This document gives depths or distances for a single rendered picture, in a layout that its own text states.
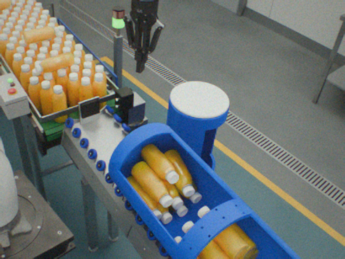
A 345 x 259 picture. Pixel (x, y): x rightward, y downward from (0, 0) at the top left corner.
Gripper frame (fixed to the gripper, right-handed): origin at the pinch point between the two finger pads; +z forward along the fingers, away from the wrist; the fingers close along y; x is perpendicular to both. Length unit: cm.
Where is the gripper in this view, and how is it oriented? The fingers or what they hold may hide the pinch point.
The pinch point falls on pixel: (140, 60)
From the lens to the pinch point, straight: 120.1
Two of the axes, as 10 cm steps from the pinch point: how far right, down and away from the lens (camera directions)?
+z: -1.0, 7.6, 6.4
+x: 4.0, -5.5, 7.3
